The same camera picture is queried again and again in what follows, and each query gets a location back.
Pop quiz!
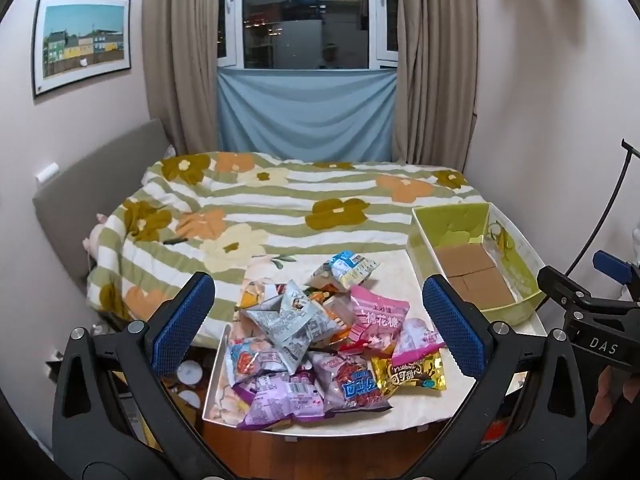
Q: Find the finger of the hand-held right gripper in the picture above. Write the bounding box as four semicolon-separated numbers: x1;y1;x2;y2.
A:
592;250;640;286
537;265;640;319

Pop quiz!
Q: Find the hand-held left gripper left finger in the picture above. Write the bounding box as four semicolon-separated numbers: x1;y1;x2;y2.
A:
52;271;217;480

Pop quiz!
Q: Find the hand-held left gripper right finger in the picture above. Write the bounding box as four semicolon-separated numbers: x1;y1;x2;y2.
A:
415;274;588;480

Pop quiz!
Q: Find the green cardboard box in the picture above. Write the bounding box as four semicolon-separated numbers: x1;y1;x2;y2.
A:
406;202;547;326

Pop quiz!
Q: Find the white floral tray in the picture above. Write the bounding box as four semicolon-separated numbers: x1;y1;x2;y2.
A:
201;249;549;437

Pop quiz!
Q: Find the blue white crinkled bag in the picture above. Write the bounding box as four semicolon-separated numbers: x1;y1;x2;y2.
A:
307;251;381;292

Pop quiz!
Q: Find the pile of snack packets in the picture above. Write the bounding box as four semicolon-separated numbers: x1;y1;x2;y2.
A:
223;251;447;431

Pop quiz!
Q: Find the person's right hand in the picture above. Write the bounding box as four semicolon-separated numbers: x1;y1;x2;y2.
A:
589;364;625;427

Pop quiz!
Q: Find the white round container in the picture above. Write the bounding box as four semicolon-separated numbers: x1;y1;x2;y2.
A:
177;389;203;413
176;360;204;385

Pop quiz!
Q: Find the brown cardboard liner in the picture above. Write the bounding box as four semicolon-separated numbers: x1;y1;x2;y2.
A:
434;244;519;312

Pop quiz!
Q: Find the pink plush toy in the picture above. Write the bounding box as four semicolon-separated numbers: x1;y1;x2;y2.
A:
82;212;109;257

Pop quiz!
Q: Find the green striped floral blanket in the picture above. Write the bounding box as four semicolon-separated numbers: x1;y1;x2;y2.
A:
86;152;476;348

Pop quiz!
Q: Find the grey padded headboard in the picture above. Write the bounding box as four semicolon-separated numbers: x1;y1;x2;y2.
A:
32;118;172;311

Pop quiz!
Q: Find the light blue cloth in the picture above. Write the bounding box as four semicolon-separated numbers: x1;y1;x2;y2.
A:
216;67;398;163

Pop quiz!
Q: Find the beige curtain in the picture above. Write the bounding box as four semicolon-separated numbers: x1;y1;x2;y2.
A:
141;0;226;156
392;0;479;168

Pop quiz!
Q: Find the framed houses picture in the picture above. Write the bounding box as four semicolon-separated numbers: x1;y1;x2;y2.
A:
31;0;132;100

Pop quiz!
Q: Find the white framed window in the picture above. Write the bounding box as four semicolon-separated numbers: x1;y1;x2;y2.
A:
216;0;401;71

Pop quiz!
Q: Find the thin black cable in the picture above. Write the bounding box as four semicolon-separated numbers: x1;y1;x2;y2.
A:
569;137;640;277

